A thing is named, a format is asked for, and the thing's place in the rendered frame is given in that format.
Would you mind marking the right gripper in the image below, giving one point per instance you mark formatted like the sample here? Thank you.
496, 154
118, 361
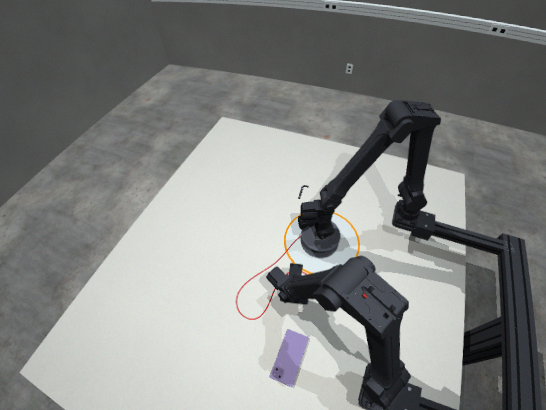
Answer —
329, 229

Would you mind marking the purple smartphone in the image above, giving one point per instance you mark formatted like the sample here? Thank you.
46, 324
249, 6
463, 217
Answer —
289, 357

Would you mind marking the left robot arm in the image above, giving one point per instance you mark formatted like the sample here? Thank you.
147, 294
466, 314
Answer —
345, 290

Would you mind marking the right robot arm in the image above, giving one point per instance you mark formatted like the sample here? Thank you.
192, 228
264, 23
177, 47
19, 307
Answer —
422, 120

